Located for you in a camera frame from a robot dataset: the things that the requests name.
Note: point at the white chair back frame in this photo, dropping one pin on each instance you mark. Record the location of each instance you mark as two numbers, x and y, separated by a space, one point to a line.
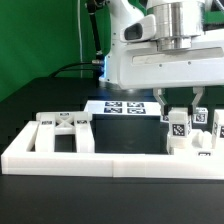
52 124

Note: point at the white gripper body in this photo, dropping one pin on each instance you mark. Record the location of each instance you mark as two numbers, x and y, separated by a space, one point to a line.
170 50

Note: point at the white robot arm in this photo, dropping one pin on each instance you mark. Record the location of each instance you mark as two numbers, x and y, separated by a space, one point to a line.
108 17

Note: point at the white sheet with markers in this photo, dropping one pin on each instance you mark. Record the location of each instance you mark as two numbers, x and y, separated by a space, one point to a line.
123 108

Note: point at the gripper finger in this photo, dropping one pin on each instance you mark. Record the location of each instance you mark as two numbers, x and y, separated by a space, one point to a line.
158 94
198 93

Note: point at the white chair seat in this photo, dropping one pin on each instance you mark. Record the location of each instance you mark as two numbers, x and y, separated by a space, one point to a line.
197 143

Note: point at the white U-shaped fence frame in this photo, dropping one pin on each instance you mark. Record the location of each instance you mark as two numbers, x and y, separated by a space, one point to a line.
20 159

